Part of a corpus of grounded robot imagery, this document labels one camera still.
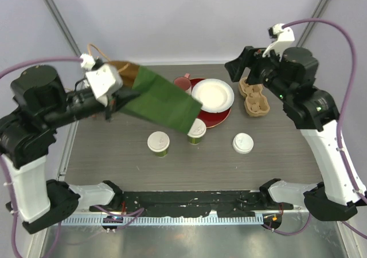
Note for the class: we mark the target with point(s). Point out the green paper cup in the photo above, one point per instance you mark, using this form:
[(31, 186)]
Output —
[(194, 139), (162, 153)]

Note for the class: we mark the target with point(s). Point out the brown cardboard cup carrier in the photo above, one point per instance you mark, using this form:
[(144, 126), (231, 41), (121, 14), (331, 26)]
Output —
[(255, 103)]

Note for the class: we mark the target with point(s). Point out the pink floral mug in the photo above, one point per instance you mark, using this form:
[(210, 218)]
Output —
[(184, 83)]

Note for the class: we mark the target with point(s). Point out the white paper plate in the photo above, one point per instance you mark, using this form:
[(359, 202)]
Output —
[(215, 95)]

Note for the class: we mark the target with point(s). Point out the green brown paper bag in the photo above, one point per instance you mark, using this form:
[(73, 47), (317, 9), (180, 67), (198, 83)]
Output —
[(160, 101)]

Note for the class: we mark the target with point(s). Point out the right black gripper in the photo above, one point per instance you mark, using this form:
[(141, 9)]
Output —
[(252, 58)]

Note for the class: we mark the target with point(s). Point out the white slotted cable duct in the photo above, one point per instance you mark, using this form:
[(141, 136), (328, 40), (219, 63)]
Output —
[(96, 219)]

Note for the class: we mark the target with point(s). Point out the red round tray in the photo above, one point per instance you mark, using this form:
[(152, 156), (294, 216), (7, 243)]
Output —
[(210, 119)]

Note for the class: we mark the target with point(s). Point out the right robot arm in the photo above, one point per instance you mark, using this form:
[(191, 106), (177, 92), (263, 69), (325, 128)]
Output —
[(290, 77)]

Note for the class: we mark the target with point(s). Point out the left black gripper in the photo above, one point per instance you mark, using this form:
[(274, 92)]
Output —
[(117, 100)]

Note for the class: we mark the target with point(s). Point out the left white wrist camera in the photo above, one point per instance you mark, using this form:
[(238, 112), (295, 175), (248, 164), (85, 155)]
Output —
[(104, 81)]

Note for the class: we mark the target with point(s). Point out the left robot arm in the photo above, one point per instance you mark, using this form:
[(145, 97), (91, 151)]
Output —
[(26, 135)]

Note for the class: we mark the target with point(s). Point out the white plastic cup lid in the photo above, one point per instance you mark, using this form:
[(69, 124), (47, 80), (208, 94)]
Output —
[(198, 129)]

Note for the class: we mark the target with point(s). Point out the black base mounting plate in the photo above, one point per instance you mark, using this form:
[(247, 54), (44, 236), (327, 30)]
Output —
[(193, 204)]

